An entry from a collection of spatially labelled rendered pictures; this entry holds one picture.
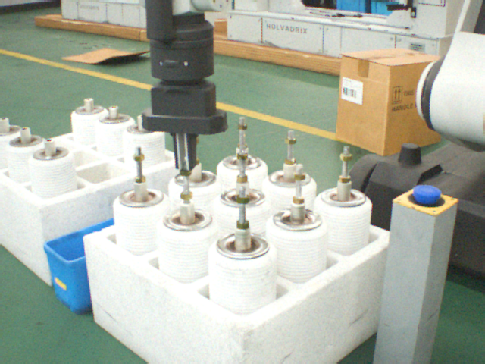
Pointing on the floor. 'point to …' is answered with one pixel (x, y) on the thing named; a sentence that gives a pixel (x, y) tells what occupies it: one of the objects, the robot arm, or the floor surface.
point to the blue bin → (72, 267)
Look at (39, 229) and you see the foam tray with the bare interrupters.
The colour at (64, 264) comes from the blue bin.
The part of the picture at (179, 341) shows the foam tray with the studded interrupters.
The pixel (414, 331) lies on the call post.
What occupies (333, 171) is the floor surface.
